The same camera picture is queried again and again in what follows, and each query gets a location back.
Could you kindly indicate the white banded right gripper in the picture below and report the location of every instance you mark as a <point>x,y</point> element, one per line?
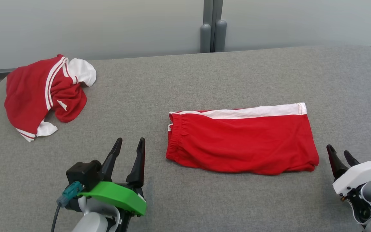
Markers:
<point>359,175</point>

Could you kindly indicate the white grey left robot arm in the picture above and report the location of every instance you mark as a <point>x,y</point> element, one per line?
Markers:
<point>90,224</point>

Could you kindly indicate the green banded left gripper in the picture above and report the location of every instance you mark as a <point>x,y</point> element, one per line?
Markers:
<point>118,196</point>

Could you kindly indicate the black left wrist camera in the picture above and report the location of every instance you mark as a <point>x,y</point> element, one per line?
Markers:
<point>84,174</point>

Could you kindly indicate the red white striped shirt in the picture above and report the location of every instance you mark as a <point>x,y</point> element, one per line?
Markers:
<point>27,96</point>

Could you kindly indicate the grey partition post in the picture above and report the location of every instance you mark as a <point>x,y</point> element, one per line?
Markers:
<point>213,25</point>

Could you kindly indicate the red shorts with white band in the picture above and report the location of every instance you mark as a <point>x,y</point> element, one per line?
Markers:
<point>243,141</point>

